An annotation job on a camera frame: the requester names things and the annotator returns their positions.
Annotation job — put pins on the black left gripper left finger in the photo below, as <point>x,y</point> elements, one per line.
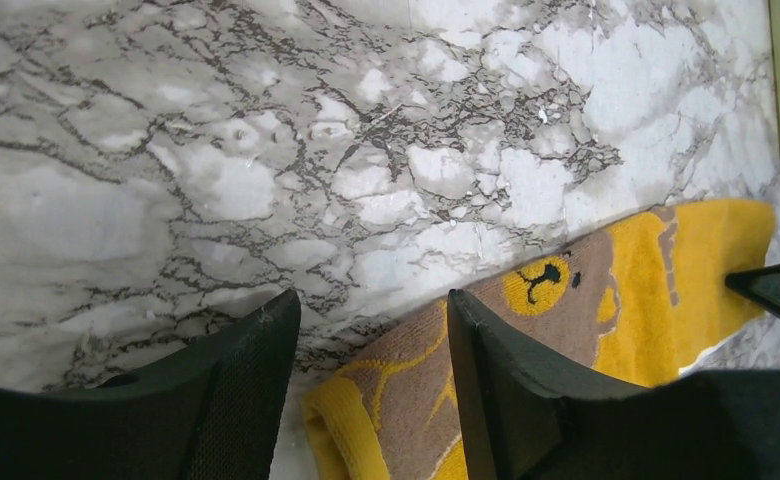
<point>211,410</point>

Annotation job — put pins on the yellow towel white trim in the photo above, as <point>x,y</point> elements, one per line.
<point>641,299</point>

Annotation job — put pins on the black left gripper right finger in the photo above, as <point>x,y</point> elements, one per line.
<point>528,412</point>

